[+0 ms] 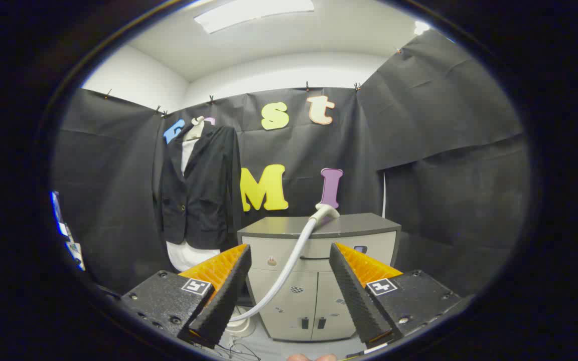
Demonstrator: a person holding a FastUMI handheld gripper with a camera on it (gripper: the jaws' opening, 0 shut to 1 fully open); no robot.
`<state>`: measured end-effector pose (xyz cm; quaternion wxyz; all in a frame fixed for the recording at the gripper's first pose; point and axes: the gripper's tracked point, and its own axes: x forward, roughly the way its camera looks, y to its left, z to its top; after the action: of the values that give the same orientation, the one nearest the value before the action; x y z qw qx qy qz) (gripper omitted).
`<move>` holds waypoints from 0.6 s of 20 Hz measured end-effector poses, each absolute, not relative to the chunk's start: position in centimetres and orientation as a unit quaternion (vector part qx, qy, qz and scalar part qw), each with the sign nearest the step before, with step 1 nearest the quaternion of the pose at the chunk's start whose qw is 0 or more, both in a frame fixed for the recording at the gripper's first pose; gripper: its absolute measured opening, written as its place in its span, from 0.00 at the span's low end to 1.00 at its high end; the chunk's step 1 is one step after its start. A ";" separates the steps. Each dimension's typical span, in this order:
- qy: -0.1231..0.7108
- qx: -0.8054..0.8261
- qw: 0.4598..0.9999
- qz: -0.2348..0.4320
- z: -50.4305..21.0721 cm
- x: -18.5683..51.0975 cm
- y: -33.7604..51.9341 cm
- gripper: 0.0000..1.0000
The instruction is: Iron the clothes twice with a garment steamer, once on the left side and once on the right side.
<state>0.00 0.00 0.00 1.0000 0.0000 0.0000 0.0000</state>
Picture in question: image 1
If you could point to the white plastic hanger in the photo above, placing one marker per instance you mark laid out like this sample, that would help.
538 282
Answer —
195 128

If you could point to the white garment steamer head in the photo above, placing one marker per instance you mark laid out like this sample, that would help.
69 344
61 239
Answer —
327 211

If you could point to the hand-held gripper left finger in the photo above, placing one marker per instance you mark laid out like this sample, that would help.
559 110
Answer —
229 296

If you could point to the ceiling light panel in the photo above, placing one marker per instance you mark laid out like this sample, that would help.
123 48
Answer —
249 14

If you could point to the black blazer jacket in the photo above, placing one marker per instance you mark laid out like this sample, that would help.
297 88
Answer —
203 190

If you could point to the white garment steamer base stand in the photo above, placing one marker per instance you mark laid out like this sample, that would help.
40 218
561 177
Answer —
242 328

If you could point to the white shirt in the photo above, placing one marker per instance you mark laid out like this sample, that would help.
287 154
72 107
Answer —
188 256

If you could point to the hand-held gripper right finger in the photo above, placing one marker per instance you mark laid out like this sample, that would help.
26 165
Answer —
354 296

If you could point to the grey cabinet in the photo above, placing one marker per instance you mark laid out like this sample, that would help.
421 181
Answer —
364 225

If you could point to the black backdrop cloth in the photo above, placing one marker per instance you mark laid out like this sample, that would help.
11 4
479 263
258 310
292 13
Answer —
444 150

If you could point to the blue white printed sheets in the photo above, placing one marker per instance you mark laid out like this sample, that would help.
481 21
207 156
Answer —
70 245

